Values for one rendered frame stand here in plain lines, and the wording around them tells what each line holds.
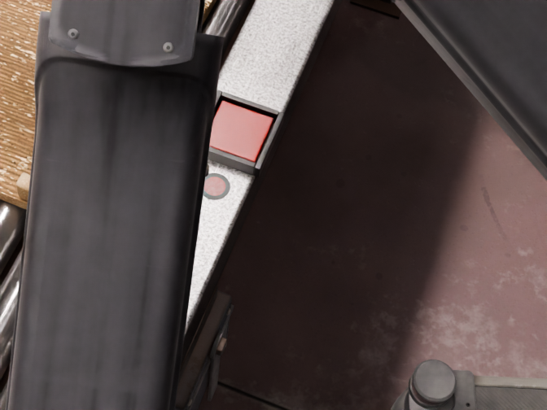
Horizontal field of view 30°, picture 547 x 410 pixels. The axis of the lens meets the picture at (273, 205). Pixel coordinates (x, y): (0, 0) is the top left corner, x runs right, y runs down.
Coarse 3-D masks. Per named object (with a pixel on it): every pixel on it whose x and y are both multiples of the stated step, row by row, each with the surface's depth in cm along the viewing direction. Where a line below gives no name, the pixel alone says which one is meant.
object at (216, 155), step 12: (228, 96) 108; (216, 108) 107; (252, 108) 108; (264, 108) 107; (276, 120) 107; (276, 132) 106; (216, 156) 104; (228, 156) 104; (264, 156) 104; (240, 168) 105; (252, 168) 104
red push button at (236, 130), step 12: (228, 108) 107; (240, 108) 107; (216, 120) 106; (228, 120) 106; (240, 120) 106; (252, 120) 107; (264, 120) 107; (216, 132) 106; (228, 132) 106; (240, 132) 106; (252, 132) 106; (264, 132) 106; (216, 144) 105; (228, 144) 105; (240, 144) 105; (252, 144) 105; (240, 156) 104; (252, 156) 104
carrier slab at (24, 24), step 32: (0, 0) 111; (32, 0) 111; (0, 32) 109; (32, 32) 109; (0, 64) 107; (32, 64) 107; (0, 96) 105; (32, 96) 105; (0, 128) 103; (32, 128) 103; (0, 160) 101; (0, 192) 99
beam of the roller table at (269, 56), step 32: (256, 0) 117; (288, 0) 117; (320, 0) 117; (256, 32) 114; (288, 32) 115; (320, 32) 115; (224, 64) 112; (256, 64) 112; (288, 64) 112; (256, 96) 110; (288, 96) 110; (256, 160) 106; (256, 192) 110; (224, 224) 102; (224, 256) 103; (192, 288) 98; (192, 320) 97
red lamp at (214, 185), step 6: (210, 180) 104; (216, 180) 104; (222, 180) 104; (204, 186) 104; (210, 186) 104; (216, 186) 104; (222, 186) 104; (210, 192) 103; (216, 192) 103; (222, 192) 104
